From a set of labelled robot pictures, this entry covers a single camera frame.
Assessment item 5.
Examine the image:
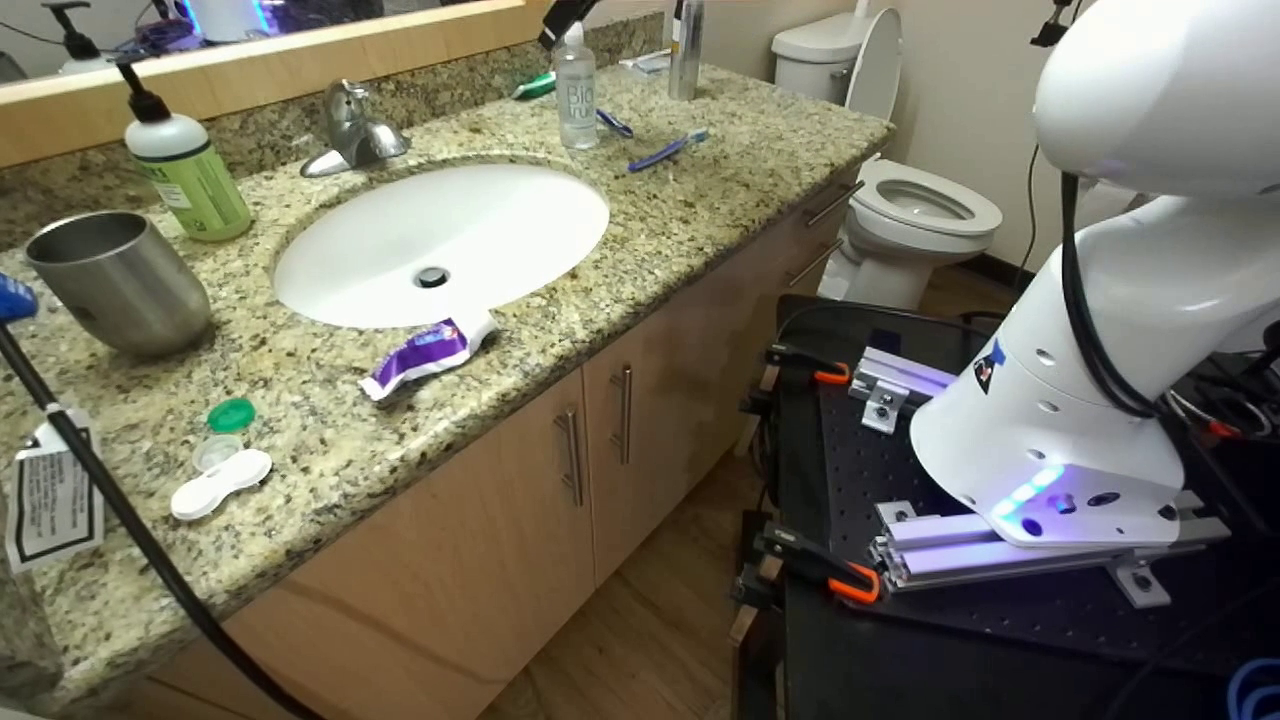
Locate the clear plastic bottle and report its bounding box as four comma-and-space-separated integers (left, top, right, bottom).
554, 19, 608, 161

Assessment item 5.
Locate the blue white toothbrush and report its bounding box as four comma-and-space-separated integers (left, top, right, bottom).
625, 123, 715, 179

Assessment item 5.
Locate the chrome faucet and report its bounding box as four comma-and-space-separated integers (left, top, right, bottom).
297, 78, 415, 184

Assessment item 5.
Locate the white oval sink basin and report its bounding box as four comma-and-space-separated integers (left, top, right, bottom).
268, 158, 616, 337

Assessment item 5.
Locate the purple white toothpaste tube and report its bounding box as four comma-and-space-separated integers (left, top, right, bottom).
358, 307, 509, 411

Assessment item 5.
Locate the green soap pump dispenser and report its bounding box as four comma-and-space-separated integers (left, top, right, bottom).
111, 59, 260, 247

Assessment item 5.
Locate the white toilet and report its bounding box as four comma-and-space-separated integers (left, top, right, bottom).
769, 6, 1009, 314

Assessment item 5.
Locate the black orange clamp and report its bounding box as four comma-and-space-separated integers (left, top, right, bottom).
752, 525, 893, 616
761, 339, 856, 396

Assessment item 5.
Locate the stainless steel cup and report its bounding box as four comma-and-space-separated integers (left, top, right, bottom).
21, 210, 216, 362

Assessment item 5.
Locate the small green capped container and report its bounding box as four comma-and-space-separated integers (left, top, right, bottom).
191, 394, 260, 474

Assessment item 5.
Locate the wooden vanity cabinet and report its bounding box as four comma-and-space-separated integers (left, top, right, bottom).
115, 171, 872, 720

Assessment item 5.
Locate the small blue object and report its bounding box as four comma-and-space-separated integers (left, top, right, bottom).
0, 271, 44, 333

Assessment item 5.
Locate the black robot table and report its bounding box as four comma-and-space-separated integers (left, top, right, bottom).
735, 295, 1280, 720

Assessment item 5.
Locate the wood framed wall mirror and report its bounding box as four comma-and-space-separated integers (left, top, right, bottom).
0, 0, 558, 176

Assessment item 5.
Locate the metal cabinet door handle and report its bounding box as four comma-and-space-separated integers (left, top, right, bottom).
608, 362, 640, 474
554, 399, 593, 512

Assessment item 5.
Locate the aluminium mounting rail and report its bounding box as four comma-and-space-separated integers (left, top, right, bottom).
853, 346, 968, 438
872, 497, 1232, 616

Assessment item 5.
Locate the black cable on robot arm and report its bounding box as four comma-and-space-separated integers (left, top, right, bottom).
1055, 169, 1170, 425

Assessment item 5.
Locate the long black power cable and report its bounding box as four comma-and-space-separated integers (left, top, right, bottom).
0, 326, 316, 720

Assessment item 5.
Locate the white printed cable tag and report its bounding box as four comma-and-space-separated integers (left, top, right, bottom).
3, 420, 111, 575

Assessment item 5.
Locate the blue cable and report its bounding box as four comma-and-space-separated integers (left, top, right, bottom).
1221, 651, 1280, 720

